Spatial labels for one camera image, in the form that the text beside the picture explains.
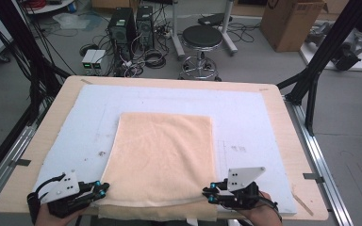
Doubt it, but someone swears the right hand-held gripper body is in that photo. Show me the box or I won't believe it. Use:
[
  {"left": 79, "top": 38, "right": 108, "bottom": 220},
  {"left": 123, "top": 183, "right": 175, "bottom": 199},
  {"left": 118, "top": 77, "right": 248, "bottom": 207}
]
[{"left": 221, "top": 165, "right": 267, "bottom": 211}]

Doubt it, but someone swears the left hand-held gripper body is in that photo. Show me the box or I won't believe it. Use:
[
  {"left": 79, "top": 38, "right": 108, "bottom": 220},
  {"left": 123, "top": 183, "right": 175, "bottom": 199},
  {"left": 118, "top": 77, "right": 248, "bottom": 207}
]
[{"left": 40, "top": 169, "right": 97, "bottom": 219}]

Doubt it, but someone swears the beige towel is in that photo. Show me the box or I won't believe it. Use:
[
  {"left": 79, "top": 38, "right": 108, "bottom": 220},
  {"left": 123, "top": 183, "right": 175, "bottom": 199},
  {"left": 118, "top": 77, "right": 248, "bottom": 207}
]
[{"left": 97, "top": 111, "right": 219, "bottom": 222}]

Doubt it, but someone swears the person's left hand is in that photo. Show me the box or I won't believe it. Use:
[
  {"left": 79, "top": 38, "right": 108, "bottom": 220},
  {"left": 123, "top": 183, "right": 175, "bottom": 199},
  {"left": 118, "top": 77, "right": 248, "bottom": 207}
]
[{"left": 34, "top": 202, "right": 87, "bottom": 226}]

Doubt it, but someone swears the person's right hand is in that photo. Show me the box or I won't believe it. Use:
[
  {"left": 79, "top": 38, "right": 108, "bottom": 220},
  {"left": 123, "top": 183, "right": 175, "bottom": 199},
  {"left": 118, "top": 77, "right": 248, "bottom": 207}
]
[{"left": 238, "top": 191, "right": 284, "bottom": 226}]

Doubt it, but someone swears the grey metal clip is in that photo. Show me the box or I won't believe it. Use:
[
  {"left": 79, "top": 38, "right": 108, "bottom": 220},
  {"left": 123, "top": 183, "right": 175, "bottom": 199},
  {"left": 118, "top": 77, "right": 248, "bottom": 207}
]
[
  {"left": 8, "top": 158, "right": 32, "bottom": 168},
  {"left": 303, "top": 172, "right": 325, "bottom": 184}
]

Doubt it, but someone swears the thin wooden stick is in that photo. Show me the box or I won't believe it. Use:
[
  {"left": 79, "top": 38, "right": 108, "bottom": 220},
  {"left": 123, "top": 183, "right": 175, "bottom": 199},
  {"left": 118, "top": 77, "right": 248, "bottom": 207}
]
[{"left": 291, "top": 192, "right": 315, "bottom": 217}]

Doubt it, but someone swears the wooden table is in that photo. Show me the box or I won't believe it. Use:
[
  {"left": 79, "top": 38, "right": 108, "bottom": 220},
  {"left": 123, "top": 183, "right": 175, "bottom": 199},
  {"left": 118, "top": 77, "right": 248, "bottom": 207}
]
[{"left": 0, "top": 74, "right": 329, "bottom": 221}]

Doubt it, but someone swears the white grid mat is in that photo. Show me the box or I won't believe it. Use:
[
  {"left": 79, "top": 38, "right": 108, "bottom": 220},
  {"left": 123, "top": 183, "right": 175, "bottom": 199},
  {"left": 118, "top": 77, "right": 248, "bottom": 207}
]
[{"left": 26, "top": 84, "right": 298, "bottom": 216}]

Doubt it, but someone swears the white power supply unit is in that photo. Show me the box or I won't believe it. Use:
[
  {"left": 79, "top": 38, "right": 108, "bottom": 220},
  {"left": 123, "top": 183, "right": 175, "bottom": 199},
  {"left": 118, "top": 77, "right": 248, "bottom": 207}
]
[
  {"left": 91, "top": 49, "right": 107, "bottom": 71},
  {"left": 81, "top": 49, "right": 98, "bottom": 72}
]

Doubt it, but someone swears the black round stool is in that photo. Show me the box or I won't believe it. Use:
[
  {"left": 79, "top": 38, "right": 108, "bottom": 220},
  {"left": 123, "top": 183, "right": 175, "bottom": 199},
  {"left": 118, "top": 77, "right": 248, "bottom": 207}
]
[{"left": 178, "top": 24, "right": 224, "bottom": 82}]

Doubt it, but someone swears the large black computer tower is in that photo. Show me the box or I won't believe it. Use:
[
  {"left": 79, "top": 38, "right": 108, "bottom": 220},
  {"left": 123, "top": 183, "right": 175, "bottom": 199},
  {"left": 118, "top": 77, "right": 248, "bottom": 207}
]
[{"left": 107, "top": 8, "right": 138, "bottom": 60}]

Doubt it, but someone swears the white stand leg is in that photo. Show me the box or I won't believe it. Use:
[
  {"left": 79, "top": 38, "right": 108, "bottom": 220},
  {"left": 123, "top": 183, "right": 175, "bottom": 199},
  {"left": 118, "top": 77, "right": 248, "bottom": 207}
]
[
  {"left": 221, "top": 0, "right": 239, "bottom": 57},
  {"left": 171, "top": 0, "right": 187, "bottom": 60}
]

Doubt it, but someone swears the clear plastic bag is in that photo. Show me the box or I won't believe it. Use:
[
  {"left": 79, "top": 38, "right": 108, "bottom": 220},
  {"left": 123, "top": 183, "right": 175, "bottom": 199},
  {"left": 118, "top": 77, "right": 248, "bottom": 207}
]
[{"left": 52, "top": 12, "right": 91, "bottom": 31}]

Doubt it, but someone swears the slim black computer tower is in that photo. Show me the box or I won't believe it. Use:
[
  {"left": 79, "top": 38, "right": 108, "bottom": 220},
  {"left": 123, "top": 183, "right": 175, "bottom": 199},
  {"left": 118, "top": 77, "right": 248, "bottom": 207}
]
[{"left": 136, "top": 5, "right": 156, "bottom": 51}]

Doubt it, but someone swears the black device on board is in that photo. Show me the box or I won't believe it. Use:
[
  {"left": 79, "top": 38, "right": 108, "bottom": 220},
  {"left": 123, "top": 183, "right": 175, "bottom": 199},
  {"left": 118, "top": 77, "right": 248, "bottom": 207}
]
[{"left": 333, "top": 41, "right": 362, "bottom": 72}]

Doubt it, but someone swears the cardboard box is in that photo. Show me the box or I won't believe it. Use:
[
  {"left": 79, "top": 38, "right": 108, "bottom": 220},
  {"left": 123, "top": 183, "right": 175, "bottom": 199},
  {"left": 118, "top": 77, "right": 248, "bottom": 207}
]
[{"left": 258, "top": 0, "right": 328, "bottom": 53}]

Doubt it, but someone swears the white round table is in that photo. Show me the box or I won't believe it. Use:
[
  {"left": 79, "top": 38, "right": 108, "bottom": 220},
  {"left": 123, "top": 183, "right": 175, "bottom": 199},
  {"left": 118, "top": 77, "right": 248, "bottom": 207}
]
[{"left": 25, "top": 0, "right": 76, "bottom": 15}]

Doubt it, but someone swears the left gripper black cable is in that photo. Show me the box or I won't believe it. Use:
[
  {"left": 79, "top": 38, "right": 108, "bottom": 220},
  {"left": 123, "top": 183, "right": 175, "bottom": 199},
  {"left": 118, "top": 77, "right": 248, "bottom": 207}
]
[{"left": 26, "top": 173, "right": 67, "bottom": 225}]

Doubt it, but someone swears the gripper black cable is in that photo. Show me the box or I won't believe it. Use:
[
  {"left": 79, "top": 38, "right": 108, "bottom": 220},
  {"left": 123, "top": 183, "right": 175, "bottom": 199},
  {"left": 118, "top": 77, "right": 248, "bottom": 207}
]
[
  {"left": 257, "top": 196, "right": 282, "bottom": 220},
  {"left": 26, "top": 173, "right": 67, "bottom": 225}
]

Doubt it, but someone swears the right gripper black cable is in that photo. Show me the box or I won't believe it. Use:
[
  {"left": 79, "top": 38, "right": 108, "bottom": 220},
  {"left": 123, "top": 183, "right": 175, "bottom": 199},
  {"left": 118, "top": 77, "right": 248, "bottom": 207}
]
[{"left": 257, "top": 196, "right": 282, "bottom": 220}]

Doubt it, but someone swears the aluminium rail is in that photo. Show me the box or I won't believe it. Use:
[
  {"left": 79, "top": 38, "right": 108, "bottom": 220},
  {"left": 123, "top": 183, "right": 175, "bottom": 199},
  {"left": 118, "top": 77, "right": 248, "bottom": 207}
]
[
  {"left": 284, "top": 95, "right": 354, "bottom": 226},
  {"left": 0, "top": 125, "right": 37, "bottom": 208}
]

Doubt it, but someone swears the coiled black cable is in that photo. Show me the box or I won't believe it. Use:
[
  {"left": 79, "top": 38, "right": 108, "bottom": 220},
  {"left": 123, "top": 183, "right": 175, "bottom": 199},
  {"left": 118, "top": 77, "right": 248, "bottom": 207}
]
[{"left": 144, "top": 50, "right": 168, "bottom": 70}]

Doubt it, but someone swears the black metal frame post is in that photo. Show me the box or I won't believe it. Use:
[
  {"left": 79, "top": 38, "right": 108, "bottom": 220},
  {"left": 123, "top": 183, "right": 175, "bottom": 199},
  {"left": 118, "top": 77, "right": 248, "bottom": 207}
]
[{"left": 276, "top": 0, "right": 362, "bottom": 137}]

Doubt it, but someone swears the black frame with cable bundle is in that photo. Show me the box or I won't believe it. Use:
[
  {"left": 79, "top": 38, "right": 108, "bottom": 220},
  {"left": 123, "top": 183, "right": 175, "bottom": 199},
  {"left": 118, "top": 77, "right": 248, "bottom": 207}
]
[{"left": 0, "top": 0, "right": 74, "bottom": 126}]

